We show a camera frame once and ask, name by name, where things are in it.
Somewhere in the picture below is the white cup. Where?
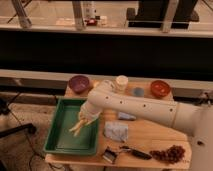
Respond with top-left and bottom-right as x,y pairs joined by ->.
115,75 -> 129,92

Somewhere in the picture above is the bunch of red grapes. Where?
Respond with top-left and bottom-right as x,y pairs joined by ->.
150,145 -> 185,164

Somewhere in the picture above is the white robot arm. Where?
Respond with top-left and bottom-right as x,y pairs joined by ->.
80,80 -> 213,171

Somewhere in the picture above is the red bowl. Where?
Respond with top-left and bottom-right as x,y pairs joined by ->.
150,80 -> 171,98

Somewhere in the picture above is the orange fruit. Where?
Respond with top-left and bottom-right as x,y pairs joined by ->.
93,81 -> 100,88

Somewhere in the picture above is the black handled peeler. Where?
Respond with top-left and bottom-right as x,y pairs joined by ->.
119,146 -> 152,160

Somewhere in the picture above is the purple bowl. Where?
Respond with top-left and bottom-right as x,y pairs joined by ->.
68,75 -> 90,94

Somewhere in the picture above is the blue sponge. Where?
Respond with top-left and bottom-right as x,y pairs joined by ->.
118,112 -> 136,121

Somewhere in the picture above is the blue folded cloth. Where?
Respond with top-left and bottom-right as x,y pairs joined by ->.
103,121 -> 128,142

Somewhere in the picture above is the blue cup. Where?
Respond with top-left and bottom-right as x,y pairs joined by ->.
132,87 -> 144,97

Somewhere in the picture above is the yellow banana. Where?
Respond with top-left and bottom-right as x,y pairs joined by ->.
69,118 -> 93,136

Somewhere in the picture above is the white bottle in background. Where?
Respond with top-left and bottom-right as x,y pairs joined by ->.
83,1 -> 96,20

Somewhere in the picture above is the black office chair base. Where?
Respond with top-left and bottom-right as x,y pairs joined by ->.
0,98 -> 37,139

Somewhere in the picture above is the metal binder clip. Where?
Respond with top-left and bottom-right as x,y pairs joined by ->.
102,147 -> 118,164

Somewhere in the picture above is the green plastic tray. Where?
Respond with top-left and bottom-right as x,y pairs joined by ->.
44,99 -> 99,156

